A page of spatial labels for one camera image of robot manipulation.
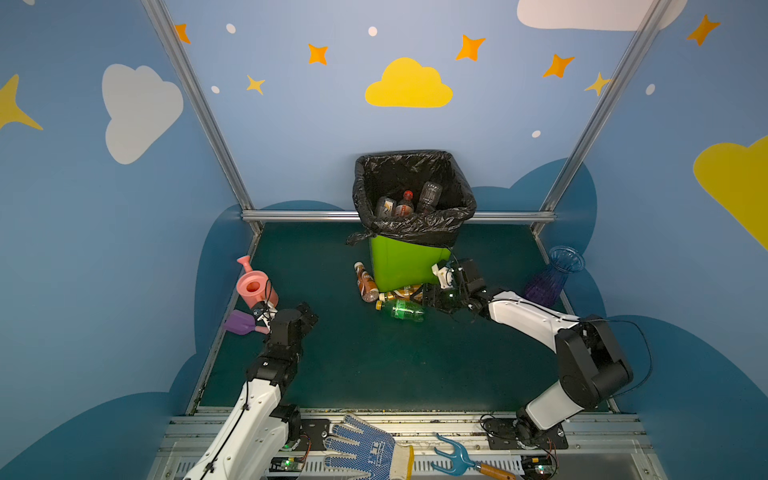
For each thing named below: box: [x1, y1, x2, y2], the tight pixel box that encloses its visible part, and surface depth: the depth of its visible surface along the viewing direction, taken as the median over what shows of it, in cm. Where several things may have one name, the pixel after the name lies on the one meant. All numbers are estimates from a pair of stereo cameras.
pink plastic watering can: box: [236, 255, 279, 309], surface depth 92 cm
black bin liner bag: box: [346, 150, 476, 247], surface depth 86 cm
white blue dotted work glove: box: [323, 414, 415, 480], surface depth 73 cm
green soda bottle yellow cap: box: [375, 299, 424, 322], surface depth 95 cm
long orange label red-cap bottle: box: [395, 190, 414, 218], surface depth 95 cm
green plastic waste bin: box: [370, 236, 451, 292], surface depth 90 cm
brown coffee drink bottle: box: [354, 261, 379, 303], surface depth 100 cm
